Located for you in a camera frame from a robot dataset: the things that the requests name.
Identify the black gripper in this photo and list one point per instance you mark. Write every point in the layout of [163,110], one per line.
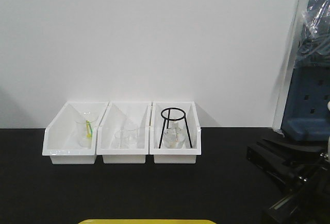
[308,201]

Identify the yellow tray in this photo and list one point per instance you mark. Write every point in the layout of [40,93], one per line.
[146,221]

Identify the clear glass conical flask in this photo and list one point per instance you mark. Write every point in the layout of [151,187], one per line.
[174,137]

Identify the right white storage bin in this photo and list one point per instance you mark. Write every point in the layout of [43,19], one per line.
[185,155]

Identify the white storage bin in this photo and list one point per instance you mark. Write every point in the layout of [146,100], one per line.
[117,115]
[60,137]
[185,155]

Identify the clear plastic wrapped bundle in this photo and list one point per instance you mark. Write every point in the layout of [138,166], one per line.
[313,48]

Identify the small rear glass beaker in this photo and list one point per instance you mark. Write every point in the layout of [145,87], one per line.
[132,130]

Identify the small glass beaker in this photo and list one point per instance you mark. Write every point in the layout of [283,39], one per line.
[132,130]
[121,139]

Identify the middle white storage bin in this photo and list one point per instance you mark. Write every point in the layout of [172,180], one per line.
[117,115]

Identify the small front glass beaker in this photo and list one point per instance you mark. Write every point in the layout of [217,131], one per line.
[121,139]

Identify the yellow green pipette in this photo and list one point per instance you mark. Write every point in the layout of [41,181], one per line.
[89,131]

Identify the large glass beaker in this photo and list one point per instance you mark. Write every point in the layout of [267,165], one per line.
[85,124]

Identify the left white storage bin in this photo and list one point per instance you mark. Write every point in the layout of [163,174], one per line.
[60,137]

